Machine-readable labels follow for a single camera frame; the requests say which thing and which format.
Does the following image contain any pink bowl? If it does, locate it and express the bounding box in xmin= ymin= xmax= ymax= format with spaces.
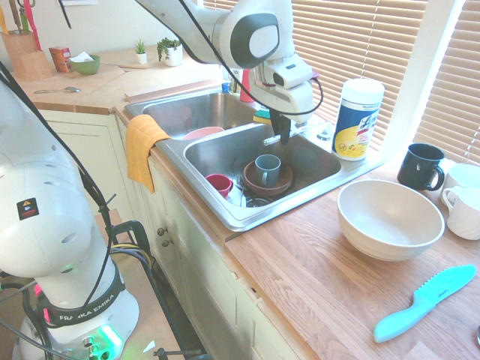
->
xmin=181 ymin=126 xmax=225 ymax=142

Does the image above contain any green bowl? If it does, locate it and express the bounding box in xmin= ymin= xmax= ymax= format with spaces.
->
xmin=70 ymin=54 xmax=101 ymax=76

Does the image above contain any small upright potted plant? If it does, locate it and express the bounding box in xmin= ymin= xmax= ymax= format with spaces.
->
xmin=133 ymin=38 xmax=149 ymax=65

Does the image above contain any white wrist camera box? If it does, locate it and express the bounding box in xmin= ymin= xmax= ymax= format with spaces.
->
xmin=271 ymin=55 xmax=314 ymax=90

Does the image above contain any bundle of coloured wires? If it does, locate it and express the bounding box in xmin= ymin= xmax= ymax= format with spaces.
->
xmin=108 ymin=243 xmax=155 ymax=268

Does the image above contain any stainless steel double sink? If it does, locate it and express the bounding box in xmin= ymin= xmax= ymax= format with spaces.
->
xmin=123 ymin=86 xmax=386 ymax=233

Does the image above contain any orange cardboard box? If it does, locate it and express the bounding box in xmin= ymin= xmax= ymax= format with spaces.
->
xmin=48 ymin=46 xmax=74 ymax=73

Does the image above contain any black sink drain strainer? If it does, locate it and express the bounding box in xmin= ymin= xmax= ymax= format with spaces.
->
xmin=245 ymin=194 xmax=273 ymax=208

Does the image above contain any wooden knife block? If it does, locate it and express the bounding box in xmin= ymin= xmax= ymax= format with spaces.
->
xmin=0 ymin=29 xmax=53 ymax=83

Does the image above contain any narrow wooden window blind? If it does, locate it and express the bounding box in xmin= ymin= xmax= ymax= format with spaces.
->
xmin=412 ymin=0 xmax=480 ymax=166

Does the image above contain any trailing plant white pot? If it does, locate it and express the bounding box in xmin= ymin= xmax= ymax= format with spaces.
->
xmin=156 ymin=36 xmax=184 ymax=68

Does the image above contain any metal spoon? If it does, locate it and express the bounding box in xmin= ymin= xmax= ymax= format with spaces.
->
xmin=33 ymin=86 xmax=82 ymax=95

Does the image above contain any white mug with handle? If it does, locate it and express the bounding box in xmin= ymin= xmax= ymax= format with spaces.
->
xmin=441 ymin=185 xmax=480 ymax=241

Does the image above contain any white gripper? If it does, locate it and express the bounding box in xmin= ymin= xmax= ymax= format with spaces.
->
xmin=251 ymin=80 xmax=314 ymax=146

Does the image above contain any Lysol wipes canister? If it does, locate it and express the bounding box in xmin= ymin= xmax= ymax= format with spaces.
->
xmin=331 ymin=78 xmax=386 ymax=162

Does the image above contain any white cup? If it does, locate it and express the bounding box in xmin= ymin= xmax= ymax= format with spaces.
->
xmin=427 ymin=161 xmax=480 ymax=200

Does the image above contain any cream kitchen cabinet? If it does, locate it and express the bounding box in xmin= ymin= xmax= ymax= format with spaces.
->
xmin=37 ymin=108 xmax=308 ymax=360

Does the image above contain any large beige bowl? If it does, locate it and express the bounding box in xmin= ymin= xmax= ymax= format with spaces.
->
xmin=336 ymin=178 xmax=446 ymax=263

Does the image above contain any teal serrated knife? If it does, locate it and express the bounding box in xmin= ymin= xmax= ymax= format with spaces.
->
xmin=373 ymin=264 xmax=478 ymax=344

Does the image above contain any brown handled knife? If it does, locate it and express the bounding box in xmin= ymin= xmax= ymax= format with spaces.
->
xmin=9 ymin=0 xmax=22 ymax=33

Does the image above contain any grey mug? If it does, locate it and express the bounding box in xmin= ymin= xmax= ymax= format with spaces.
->
xmin=254 ymin=154 xmax=282 ymax=188

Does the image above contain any brown bowl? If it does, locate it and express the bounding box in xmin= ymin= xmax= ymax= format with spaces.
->
xmin=242 ymin=160 xmax=294 ymax=196

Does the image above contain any black metal stand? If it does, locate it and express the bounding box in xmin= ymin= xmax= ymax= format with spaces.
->
xmin=106 ymin=220 xmax=211 ymax=360

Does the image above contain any orange dish cloth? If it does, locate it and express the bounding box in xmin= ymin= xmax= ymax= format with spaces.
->
xmin=125 ymin=114 xmax=172 ymax=195

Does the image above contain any red handled knife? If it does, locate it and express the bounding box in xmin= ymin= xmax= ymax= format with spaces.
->
xmin=18 ymin=0 xmax=43 ymax=52

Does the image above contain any black mug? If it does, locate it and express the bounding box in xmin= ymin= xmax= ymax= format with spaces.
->
xmin=396 ymin=143 xmax=446 ymax=191

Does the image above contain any red cup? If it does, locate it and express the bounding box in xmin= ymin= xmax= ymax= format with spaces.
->
xmin=205 ymin=173 xmax=235 ymax=199

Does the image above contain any sink deck hole cap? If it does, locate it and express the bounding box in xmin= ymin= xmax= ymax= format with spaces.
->
xmin=314 ymin=123 xmax=333 ymax=143

